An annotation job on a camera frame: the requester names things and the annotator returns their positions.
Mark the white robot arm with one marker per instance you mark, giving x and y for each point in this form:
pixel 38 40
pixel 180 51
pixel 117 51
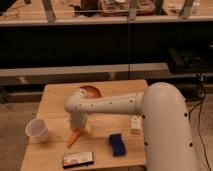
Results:
pixel 167 134

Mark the white plastic cup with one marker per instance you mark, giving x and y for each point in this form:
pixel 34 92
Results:
pixel 37 129

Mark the black equipment on shelf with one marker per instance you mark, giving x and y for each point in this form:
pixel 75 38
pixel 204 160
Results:
pixel 190 61

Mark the clutter on upper shelf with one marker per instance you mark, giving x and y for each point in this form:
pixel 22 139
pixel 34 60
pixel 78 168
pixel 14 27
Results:
pixel 114 7

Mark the blue sponge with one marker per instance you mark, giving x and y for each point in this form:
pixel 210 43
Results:
pixel 117 145

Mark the small white bottle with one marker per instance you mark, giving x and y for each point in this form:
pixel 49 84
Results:
pixel 135 124

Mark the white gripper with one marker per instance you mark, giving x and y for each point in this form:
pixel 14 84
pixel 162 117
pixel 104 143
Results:
pixel 79 120

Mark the metal shelf rail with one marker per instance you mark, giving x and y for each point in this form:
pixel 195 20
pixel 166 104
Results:
pixel 24 76

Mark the orange ceramic bowl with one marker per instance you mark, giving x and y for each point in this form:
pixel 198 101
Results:
pixel 91 91

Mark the orange pepper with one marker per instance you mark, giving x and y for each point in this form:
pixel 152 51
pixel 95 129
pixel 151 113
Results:
pixel 74 137

